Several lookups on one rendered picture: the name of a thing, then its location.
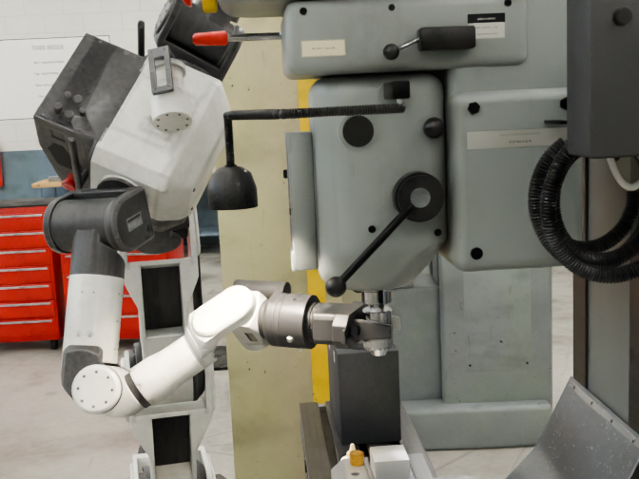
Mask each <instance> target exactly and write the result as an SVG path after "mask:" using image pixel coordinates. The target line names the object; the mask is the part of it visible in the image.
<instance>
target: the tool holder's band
mask: <svg viewBox="0 0 639 479"><path fill-rule="evenodd" d="M392 314H393V312H392V308H390V307H388V306H384V309H383V310H378V311H374V310H371V309H370V306H369V307H365V308H364V309H363V310H362V316H364V317H367V318H385V317H389V316H391V315H392Z"/></svg>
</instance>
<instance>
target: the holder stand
mask: <svg viewBox="0 0 639 479"><path fill-rule="evenodd" d="M327 351H328V371H329V392H330V408H331V412H332V414H333V417H334V421H335V424H336V427H337V431H338V434H339V440H340V443H341V444H342V445H343V446H345V445H351V444H354V445H356V444H369V443H381V442H394V441H401V418H400V389H399V361H398V349H397V347H396V345H395V344H394V347H393V348H392V349H389V350H388V351H387V353H386V355H382V356H374V355H372V354H371V352H370V351H369V350H366V349H364V347H363V340H361V341H360V342H359V343H357V344H356V345H355V346H354V347H353V348H352V349H350V350H349V349H337V348H336V346H335V345H327Z"/></svg>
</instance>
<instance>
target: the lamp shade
mask: <svg viewBox="0 0 639 479"><path fill-rule="evenodd" d="M207 197H208V209H210V210H242V209H249V208H254V207H257V206H258V192H257V186H256V184H255V181H254V179H253V176H252V173H251V172H250V171H248V170H247V169H245V168H244V167H242V166H238V165H236V164H233V165H225V166H223V167H220V168H219V169H217V170H216V171H215V172H214V173H213V174H211V178H210V182H209V185H208V188H207Z"/></svg>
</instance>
